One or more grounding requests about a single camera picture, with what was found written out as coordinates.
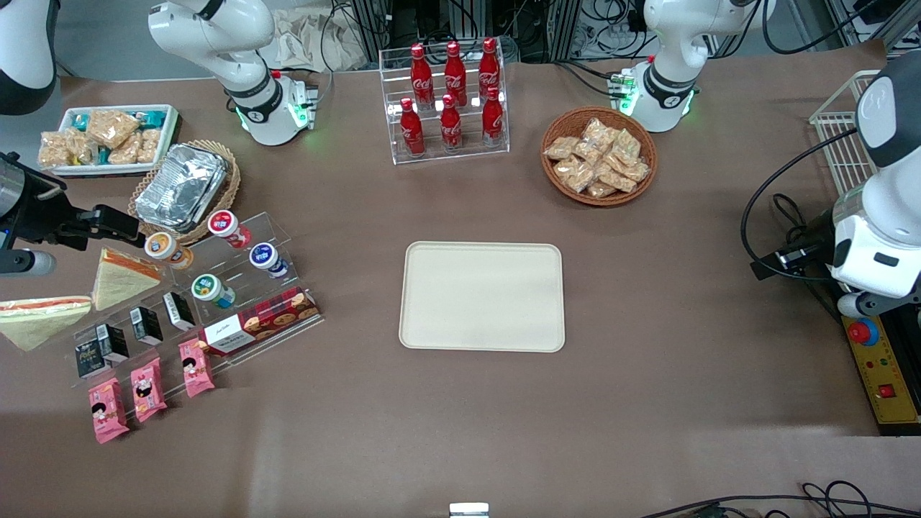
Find blue lid yogurt cup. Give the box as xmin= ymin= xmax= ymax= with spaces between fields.
xmin=249 ymin=242 xmax=290 ymax=279

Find black left camera cable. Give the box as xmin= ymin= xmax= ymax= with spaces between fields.
xmin=741 ymin=128 xmax=861 ymax=281

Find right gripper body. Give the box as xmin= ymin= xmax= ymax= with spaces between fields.
xmin=14 ymin=171 xmax=76 ymax=247

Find red lid yogurt cup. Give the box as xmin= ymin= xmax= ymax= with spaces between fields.
xmin=209 ymin=210 xmax=253 ymax=250

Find rice cracker pack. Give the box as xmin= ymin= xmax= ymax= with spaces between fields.
xmin=108 ymin=133 xmax=143 ymax=166
xmin=86 ymin=108 xmax=141 ymax=148
xmin=137 ymin=128 xmax=163 ymax=165
xmin=37 ymin=131 xmax=71 ymax=170
xmin=66 ymin=128 xmax=98 ymax=166

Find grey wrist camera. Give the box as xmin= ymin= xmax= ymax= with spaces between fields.
xmin=0 ymin=248 xmax=57 ymax=278
xmin=837 ymin=291 xmax=921 ymax=319

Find yellow emergency stop control box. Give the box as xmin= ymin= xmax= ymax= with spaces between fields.
xmin=840 ymin=315 xmax=921 ymax=436

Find crumpled beige paper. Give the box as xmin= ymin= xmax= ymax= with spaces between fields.
xmin=270 ymin=7 xmax=368 ymax=73

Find green lid yogurt cup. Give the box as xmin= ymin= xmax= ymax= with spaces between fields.
xmin=191 ymin=273 xmax=237 ymax=310

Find white wire rack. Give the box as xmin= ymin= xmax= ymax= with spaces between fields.
xmin=809 ymin=70 xmax=882 ymax=195

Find pink snack packet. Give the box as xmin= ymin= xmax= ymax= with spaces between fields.
xmin=88 ymin=378 xmax=130 ymax=445
xmin=178 ymin=338 xmax=215 ymax=399
xmin=131 ymin=358 xmax=168 ymax=423

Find triangle sandwich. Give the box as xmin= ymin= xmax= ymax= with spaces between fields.
xmin=0 ymin=296 xmax=93 ymax=352
xmin=92 ymin=248 xmax=165 ymax=312

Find clear acrylic display stand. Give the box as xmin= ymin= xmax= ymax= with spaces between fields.
xmin=32 ymin=248 xmax=325 ymax=393

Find clear acrylic cup riser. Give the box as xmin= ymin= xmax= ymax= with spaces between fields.
xmin=169 ymin=211 xmax=292 ymax=317

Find clear acrylic bottle rack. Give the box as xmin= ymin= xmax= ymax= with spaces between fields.
xmin=379 ymin=47 xmax=510 ymax=166

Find brown table cover sheet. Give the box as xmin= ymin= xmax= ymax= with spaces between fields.
xmin=0 ymin=40 xmax=921 ymax=518

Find black floor cables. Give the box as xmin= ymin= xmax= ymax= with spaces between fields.
xmin=640 ymin=481 xmax=921 ymax=518

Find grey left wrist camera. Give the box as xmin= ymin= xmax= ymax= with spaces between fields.
xmin=837 ymin=291 xmax=921 ymax=319

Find red plaid cookie box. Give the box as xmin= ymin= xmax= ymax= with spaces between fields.
xmin=198 ymin=286 xmax=321 ymax=358

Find small black carton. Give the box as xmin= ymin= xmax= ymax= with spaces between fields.
xmin=164 ymin=291 xmax=196 ymax=332
xmin=96 ymin=324 xmax=130 ymax=363
xmin=130 ymin=306 xmax=164 ymax=346
xmin=76 ymin=343 xmax=109 ymax=380

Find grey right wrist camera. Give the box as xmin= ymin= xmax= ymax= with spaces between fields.
xmin=0 ymin=248 xmax=57 ymax=278

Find stacked foil containers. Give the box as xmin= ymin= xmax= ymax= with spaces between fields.
xmin=135 ymin=144 xmax=230 ymax=232

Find aluminium frame with cables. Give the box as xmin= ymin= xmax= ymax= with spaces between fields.
xmin=353 ymin=0 xmax=648 ymax=64

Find beige plastic tray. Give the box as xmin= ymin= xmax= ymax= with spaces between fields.
xmin=399 ymin=241 xmax=566 ymax=353

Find white rectangular bin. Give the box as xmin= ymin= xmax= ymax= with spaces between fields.
xmin=40 ymin=104 xmax=181 ymax=177

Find black coiled cable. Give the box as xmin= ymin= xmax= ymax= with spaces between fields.
xmin=772 ymin=193 xmax=814 ymax=247

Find light woven wicker basket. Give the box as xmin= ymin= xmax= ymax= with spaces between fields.
xmin=128 ymin=140 xmax=242 ymax=247

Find round brown wicker basket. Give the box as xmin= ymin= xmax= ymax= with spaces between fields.
xmin=541 ymin=106 xmax=658 ymax=207

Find grey metal frame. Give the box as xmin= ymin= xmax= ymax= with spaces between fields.
xmin=827 ymin=0 xmax=921 ymax=53

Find red cola bottle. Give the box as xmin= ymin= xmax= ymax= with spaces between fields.
xmin=399 ymin=97 xmax=425 ymax=157
xmin=410 ymin=43 xmax=435 ymax=109
xmin=482 ymin=86 xmax=504 ymax=148
xmin=444 ymin=41 xmax=468 ymax=107
xmin=478 ymin=37 xmax=501 ymax=100
xmin=440 ymin=94 xmax=463 ymax=152

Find orange lid yogurt cup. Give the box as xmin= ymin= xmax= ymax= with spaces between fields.
xmin=144 ymin=232 xmax=194 ymax=271

